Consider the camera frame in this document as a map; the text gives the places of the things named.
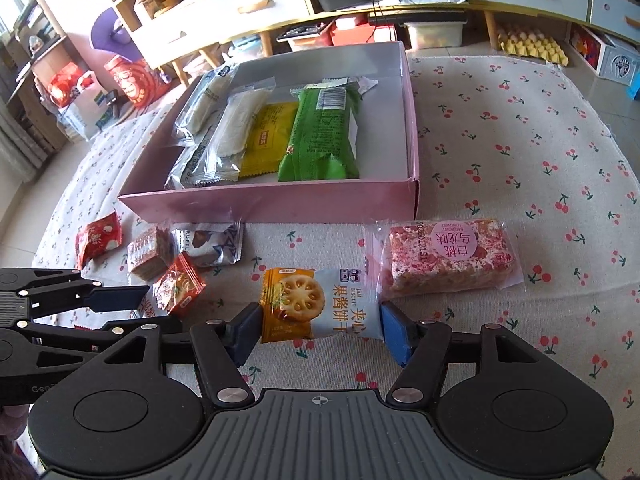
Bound grey long snack packet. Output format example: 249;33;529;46
167;137;236;190

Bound white patterned crate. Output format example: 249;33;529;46
597;42;640;83

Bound purple round object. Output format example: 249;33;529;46
90;7;133;61

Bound clear storage box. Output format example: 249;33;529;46
402;22;463;51

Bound clear box with black lid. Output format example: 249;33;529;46
277;22;333;51

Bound clear long bread packet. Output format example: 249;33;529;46
197;77;277;183

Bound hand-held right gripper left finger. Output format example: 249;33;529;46
102;305;263;406

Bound white cabinet drawer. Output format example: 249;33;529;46
205;0;308;43

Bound wooden bookshelf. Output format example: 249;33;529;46
0;0;66;171

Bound red face print bag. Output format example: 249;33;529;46
102;55;171;106

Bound long wooden low cabinet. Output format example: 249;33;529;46
120;0;640;76

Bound wooden shelf cabinet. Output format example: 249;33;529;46
97;0;221;86

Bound orange gold biscuit packet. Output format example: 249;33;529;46
260;266;386;345

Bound clear brown wafer packet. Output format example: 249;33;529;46
126;225;176;281

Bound yellow snack packet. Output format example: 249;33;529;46
239;101;299;181

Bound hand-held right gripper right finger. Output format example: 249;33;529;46
379;303;545;405

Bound white packet with dark triangles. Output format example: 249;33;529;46
172;222;244;268

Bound person's left forearm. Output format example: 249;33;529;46
0;405;36;468

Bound pink cardboard box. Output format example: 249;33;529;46
117;40;420;223

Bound white blue bread packet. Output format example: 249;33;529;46
175;62;237;141

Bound white shopping bag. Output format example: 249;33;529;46
57;72;108;141

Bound green snack packet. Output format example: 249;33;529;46
277;85;362;182

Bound clear box with blue lid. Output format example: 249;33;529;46
232;35;263;63

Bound red storage box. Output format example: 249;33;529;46
330;15;398;46

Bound cherry print cloth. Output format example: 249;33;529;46
32;55;640;480

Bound small orange red packet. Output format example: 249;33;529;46
151;252;207;318

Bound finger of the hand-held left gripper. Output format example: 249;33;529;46
17;316;183;356
0;269;151;321

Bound red gift bag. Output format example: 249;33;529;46
47;62;93;108

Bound pink rice crisp packet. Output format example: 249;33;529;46
364;217;524;302

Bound yellow egg tray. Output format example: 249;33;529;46
497;25;571;66

